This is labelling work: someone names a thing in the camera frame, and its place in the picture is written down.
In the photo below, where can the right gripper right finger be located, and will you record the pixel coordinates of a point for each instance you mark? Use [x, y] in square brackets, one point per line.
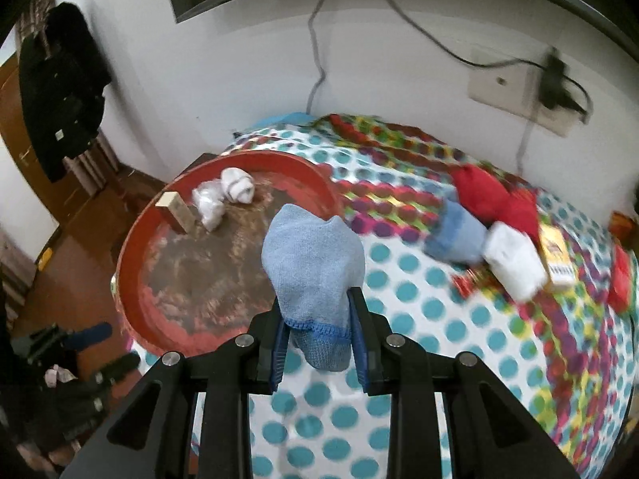
[368, 333]

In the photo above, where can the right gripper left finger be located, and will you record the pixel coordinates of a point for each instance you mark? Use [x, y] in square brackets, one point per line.
[272, 337]

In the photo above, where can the light blue sock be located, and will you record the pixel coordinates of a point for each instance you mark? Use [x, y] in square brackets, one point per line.
[458, 237]
[312, 264]

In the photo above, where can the red candy wrapper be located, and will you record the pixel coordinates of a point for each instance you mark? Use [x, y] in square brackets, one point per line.
[471, 280]

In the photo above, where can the clear plastic sock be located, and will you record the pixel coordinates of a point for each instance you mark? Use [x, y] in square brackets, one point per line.
[208, 198]

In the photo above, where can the white sock front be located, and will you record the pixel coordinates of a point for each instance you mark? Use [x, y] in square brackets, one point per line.
[237, 185]

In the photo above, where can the white sock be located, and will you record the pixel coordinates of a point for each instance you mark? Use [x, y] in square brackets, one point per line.
[514, 261]
[237, 185]

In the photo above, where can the maroon cigarette box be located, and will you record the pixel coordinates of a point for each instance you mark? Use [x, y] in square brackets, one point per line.
[176, 212]

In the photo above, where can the red sock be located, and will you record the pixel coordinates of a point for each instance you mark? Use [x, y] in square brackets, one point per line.
[479, 192]
[519, 211]

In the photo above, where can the yellow medicine box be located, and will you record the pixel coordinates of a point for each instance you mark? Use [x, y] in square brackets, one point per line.
[556, 258]

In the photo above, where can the round red tray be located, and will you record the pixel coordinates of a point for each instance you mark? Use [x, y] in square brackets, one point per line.
[192, 292]

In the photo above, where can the polka dot tablecloth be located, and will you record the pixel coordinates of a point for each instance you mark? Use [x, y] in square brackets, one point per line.
[567, 356]

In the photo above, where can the red green box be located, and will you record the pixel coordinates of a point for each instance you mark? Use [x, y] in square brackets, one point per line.
[620, 295]

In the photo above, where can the black power adapter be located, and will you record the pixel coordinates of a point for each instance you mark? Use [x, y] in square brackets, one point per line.
[552, 92]

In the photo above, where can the wooden door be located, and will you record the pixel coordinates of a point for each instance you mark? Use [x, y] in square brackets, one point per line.
[62, 199]

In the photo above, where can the black hanging jacket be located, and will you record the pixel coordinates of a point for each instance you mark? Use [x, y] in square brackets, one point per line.
[62, 80]

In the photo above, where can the white wall socket plate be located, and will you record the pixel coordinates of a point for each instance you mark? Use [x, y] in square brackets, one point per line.
[514, 89]

